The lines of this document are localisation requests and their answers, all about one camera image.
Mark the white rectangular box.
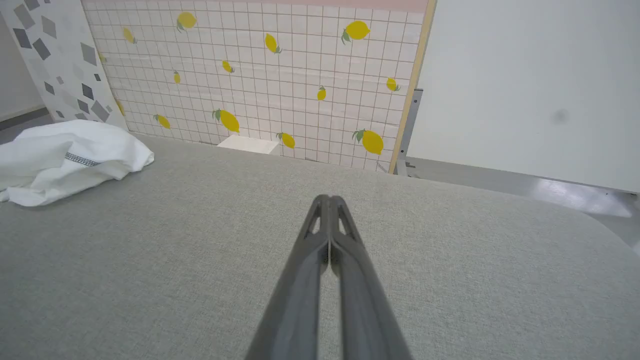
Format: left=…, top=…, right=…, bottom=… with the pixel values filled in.
left=217, top=133, right=281, bottom=156

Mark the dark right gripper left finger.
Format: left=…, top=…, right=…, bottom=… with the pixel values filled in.
left=245, top=195, right=331, bottom=360

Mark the grey metal panel bracket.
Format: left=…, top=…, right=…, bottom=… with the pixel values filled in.
left=394, top=88, right=425, bottom=177

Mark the grey terrazzo pattern panel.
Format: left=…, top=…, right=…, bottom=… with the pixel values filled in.
left=0, top=0, right=129, bottom=132

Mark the white t-shirt with LUCKY patch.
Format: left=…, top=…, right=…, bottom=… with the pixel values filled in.
left=0, top=119, right=155, bottom=208

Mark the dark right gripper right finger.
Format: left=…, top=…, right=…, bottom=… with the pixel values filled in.
left=330, top=195, right=414, bottom=360

